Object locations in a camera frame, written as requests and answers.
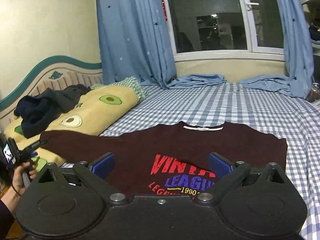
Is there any person left hand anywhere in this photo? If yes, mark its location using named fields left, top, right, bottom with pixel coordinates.
left=11, top=162, right=37, bottom=196

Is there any blue star curtain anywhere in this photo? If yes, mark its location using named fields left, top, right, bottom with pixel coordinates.
left=277, top=0, right=314, bottom=98
left=96, top=0, right=176, bottom=88

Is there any left blue star curtain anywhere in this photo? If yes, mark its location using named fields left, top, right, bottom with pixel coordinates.
left=96, top=0, right=176, bottom=88

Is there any maroon vintage league sweater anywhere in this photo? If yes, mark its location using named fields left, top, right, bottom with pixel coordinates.
left=41, top=122, right=287, bottom=196

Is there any white framed window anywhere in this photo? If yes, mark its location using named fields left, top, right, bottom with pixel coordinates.
left=162, top=0, right=284, bottom=62

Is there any right blue star curtain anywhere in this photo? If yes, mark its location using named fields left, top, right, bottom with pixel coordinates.
left=277, top=0, right=314, bottom=98

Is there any person left forearm black sleeve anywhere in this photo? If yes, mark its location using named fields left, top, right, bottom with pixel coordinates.
left=0, top=184, right=25, bottom=239

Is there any blue white checked bedsheet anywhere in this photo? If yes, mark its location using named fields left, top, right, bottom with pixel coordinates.
left=103, top=83, right=319, bottom=239

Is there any dark navy clothes pile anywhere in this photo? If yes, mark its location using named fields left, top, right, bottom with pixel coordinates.
left=14, top=84, right=91, bottom=138

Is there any teal trimmed headboard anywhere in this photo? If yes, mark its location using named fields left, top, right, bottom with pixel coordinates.
left=1, top=55, right=103, bottom=130

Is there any green checked pillow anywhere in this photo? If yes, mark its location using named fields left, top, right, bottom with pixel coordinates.
left=79, top=77, right=146, bottom=106

